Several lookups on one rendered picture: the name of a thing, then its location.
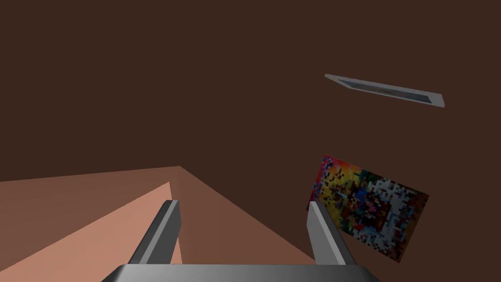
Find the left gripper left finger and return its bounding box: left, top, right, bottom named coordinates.
left=128, top=199, right=182, bottom=265

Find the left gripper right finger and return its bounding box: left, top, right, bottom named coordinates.
left=306, top=201, right=356, bottom=266

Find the colourful picture on wall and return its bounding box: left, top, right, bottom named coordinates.
left=306, top=154, right=430, bottom=263

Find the grey framed picture on wall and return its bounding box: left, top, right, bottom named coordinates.
left=324, top=73, right=446, bottom=108

